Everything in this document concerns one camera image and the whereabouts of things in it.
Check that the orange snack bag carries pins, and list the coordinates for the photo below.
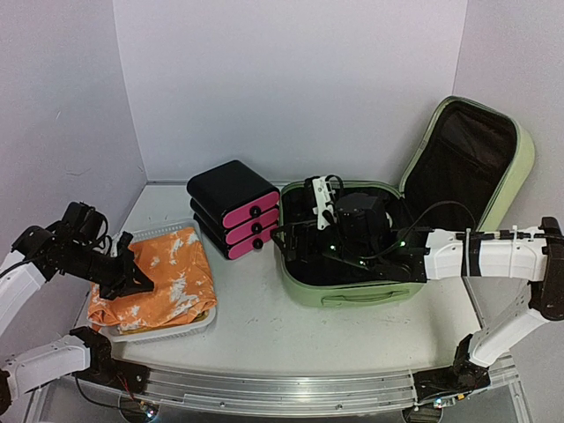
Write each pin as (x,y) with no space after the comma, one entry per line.
(183,287)

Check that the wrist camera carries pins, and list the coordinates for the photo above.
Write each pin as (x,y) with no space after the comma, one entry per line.
(83,225)
(356,221)

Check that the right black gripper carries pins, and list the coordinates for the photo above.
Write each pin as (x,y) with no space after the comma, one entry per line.
(293,231)

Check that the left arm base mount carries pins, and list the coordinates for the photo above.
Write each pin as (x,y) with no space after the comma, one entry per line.
(116,374)

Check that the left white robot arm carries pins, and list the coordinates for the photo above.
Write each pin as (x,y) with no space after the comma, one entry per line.
(35,258)

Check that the aluminium front rail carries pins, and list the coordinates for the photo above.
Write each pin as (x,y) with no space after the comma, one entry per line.
(284,396)

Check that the white perforated plastic basket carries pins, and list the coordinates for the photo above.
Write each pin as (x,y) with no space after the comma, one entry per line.
(198,326)

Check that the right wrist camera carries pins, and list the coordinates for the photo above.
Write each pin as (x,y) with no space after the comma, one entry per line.
(356,221)

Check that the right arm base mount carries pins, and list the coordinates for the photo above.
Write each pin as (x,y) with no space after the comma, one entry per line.
(462,377)

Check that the green hard-shell suitcase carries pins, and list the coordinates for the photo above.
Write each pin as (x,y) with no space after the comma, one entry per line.
(466,172)

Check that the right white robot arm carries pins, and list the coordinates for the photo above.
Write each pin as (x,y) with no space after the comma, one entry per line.
(422,254)

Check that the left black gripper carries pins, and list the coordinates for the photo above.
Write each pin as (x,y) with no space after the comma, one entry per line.
(122,285)

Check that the black pink drawer organizer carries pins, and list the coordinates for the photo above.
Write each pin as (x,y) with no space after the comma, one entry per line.
(235,207)

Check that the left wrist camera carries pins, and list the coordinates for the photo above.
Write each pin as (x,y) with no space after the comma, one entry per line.
(83,225)

